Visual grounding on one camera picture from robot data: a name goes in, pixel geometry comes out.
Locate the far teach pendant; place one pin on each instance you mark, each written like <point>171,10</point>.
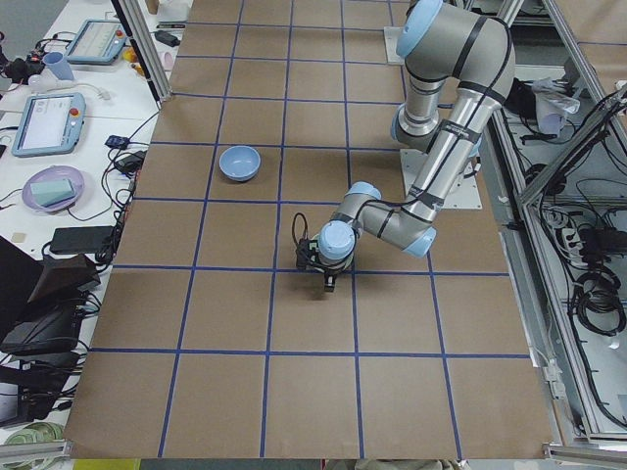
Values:
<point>98,42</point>

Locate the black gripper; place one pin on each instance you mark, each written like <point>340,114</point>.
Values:
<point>330,275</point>

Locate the purple plate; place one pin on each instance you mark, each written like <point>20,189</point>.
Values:
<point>55,172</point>

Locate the aluminium frame post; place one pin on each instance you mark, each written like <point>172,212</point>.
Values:
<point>133,22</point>

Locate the blue bowl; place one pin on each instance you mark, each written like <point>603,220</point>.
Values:
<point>239,163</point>

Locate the pink cup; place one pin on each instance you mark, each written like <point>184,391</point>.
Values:
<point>167,60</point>

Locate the blue cup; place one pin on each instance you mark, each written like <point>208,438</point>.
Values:
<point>57,63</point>

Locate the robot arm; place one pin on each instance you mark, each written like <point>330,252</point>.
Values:
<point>461,68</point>

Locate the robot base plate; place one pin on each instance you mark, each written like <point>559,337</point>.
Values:
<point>463,192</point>

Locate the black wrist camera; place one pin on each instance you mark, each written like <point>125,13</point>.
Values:
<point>307,254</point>

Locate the small black blue device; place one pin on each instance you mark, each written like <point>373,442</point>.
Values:
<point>117,142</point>

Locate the black power adapter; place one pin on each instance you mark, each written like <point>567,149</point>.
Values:
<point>130,163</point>

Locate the black flat box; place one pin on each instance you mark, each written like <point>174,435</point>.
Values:
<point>81,240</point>

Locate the teach pendant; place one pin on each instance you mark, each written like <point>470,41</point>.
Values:
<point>50,125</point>
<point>98,42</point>

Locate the near teach pendant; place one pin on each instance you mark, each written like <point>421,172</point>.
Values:
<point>50,125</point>

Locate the teal sponge block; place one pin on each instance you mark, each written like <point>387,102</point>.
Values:
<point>51,192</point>

